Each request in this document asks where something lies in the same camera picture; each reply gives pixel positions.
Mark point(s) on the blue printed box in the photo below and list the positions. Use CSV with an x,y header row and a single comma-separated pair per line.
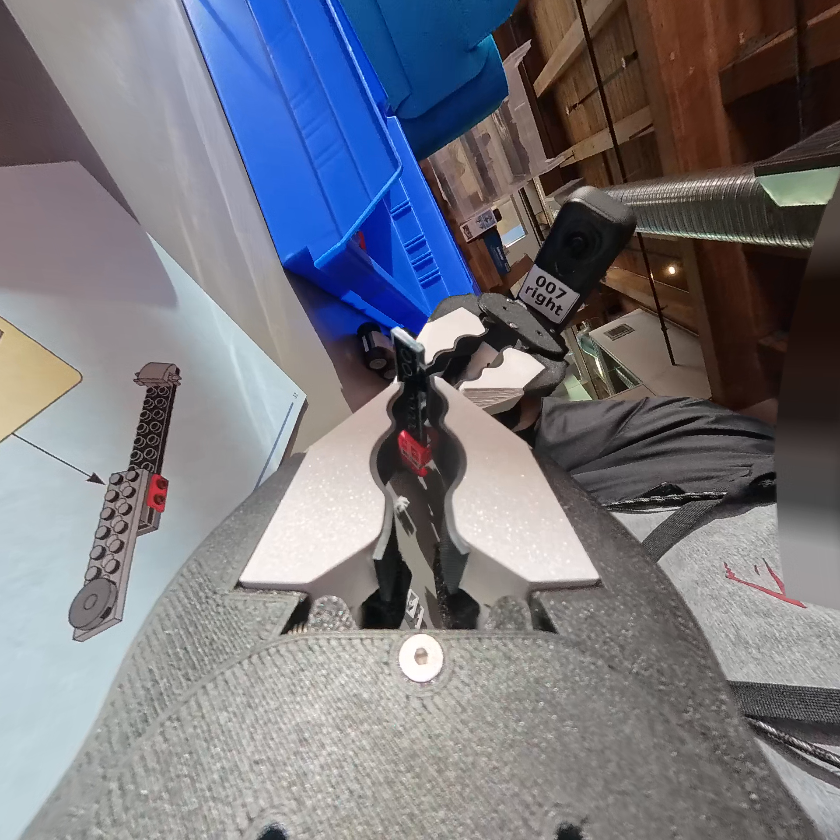
x,y
497,253

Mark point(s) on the person's right forearm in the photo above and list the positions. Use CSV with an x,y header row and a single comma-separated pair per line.
x,y
656,439

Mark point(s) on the blue plastic bin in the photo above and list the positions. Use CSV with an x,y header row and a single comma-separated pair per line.
x,y
295,131

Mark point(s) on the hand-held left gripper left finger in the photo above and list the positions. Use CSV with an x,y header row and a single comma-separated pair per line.
x,y
321,518

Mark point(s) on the long black brick beam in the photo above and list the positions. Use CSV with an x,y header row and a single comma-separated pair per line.
x,y
410,354

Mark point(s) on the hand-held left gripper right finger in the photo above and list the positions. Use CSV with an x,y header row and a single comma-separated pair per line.
x,y
518,518

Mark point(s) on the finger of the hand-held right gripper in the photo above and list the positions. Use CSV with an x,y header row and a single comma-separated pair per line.
x,y
508,377
453,331

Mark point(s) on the red black toy brick truck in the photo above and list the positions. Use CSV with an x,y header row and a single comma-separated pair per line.
x,y
374,348

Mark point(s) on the white printed box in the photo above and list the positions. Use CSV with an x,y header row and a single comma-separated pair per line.
x,y
479,226

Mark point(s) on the silver flexible duct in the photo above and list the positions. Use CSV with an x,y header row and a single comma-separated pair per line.
x,y
709,203

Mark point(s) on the person's grey sweatshirt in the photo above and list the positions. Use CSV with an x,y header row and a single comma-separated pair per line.
x,y
709,623

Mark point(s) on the light blue instruction booklet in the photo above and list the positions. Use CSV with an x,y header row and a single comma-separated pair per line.
x,y
65,558

